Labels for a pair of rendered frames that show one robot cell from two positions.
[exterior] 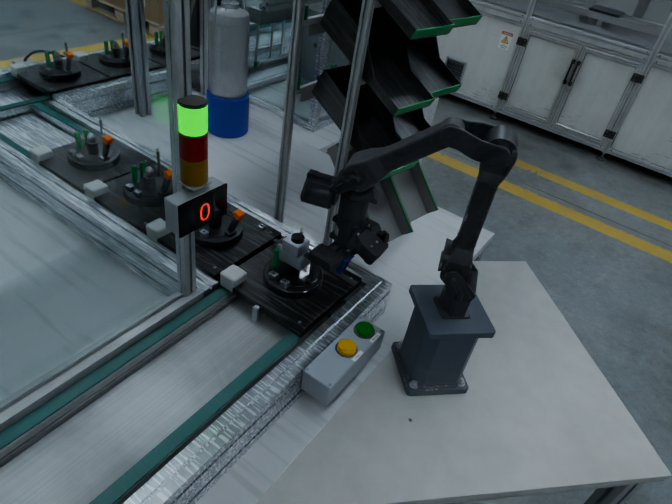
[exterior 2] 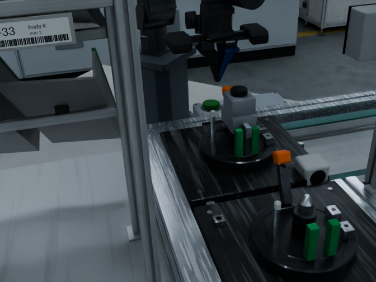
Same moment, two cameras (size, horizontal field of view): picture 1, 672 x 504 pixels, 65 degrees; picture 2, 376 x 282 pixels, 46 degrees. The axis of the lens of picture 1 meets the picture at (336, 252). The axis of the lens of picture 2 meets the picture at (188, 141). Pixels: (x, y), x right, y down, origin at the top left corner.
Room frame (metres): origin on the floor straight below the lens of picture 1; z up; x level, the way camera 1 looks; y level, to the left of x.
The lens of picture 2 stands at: (1.47, 0.55, 1.40)
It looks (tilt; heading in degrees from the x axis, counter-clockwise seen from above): 30 degrees down; 228
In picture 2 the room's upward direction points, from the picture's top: 3 degrees counter-clockwise
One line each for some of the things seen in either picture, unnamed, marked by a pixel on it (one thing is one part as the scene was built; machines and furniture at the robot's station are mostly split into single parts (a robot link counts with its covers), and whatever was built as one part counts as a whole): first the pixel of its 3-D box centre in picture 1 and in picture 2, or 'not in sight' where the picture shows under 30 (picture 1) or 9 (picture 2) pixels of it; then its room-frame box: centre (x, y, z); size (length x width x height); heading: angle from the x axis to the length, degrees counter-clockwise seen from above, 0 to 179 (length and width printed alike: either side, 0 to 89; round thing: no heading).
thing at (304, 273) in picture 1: (293, 275); (237, 146); (0.94, 0.09, 0.98); 0.14 x 0.14 x 0.02
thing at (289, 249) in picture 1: (293, 246); (240, 109); (0.94, 0.10, 1.06); 0.08 x 0.04 x 0.07; 61
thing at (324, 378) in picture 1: (344, 358); (240, 114); (0.76, -0.06, 0.93); 0.21 x 0.07 x 0.06; 151
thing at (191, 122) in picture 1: (192, 117); not in sight; (0.83, 0.28, 1.38); 0.05 x 0.05 x 0.05
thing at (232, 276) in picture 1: (233, 278); (311, 170); (0.90, 0.22, 0.97); 0.05 x 0.05 x 0.04; 61
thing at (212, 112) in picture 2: not in sight; (213, 133); (1.00, 0.09, 1.03); 0.01 x 0.01 x 0.08
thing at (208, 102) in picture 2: (364, 330); (211, 106); (0.82, -0.09, 0.96); 0.04 x 0.04 x 0.02
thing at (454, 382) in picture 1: (439, 339); (158, 89); (0.84, -0.26, 0.96); 0.15 x 0.15 x 0.20; 16
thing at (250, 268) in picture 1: (292, 281); (237, 155); (0.94, 0.09, 0.96); 0.24 x 0.24 x 0.02; 61
